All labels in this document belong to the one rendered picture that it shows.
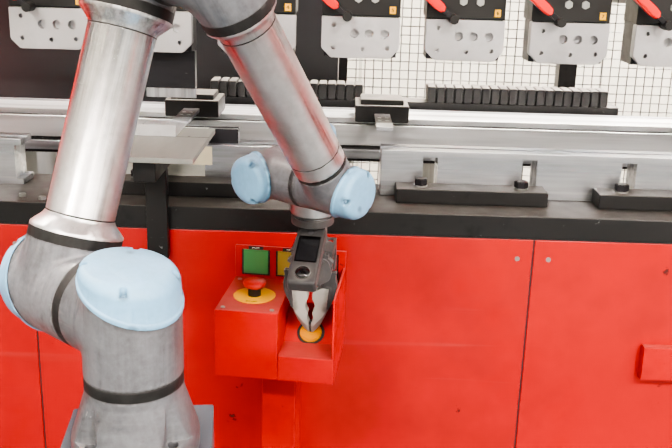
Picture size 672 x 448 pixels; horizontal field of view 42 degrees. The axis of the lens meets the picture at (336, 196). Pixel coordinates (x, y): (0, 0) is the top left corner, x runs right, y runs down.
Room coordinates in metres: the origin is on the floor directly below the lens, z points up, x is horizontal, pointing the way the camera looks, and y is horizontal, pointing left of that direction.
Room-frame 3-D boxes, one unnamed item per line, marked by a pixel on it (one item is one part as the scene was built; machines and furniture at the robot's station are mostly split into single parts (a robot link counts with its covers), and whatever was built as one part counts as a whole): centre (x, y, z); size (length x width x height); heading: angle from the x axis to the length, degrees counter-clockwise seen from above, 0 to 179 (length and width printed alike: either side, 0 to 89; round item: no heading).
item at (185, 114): (1.89, 0.33, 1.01); 0.26 x 0.12 x 0.05; 0
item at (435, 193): (1.67, -0.27, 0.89); 0.30 x 0.05 x 0.03; 90
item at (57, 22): (1.73, 0.56, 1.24); 0.15 x 0.09 x 0.17; 90
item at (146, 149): (1.59, 0.34, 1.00); 0.26 x 0.18 x 0.01; 0
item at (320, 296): (1.39, 0.02, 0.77); 0.06 x 0.03 x 0.09; 174
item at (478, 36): (1.73, -0.24, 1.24); 0.15 x 0.09 x 0.17; 90
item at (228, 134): (1.74, 0.30, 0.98); 0.20 x 0.03 x 0.03; 90
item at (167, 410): (0.92, 0.23, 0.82); 0.15 x 0.15 x 0.10
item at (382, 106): (1.89, -0.10, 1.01); 0.26 x 0.12 x 0.05; 0
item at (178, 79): (1.74, 0.34, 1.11); 0.10 x 0.02 x 0.10; 90
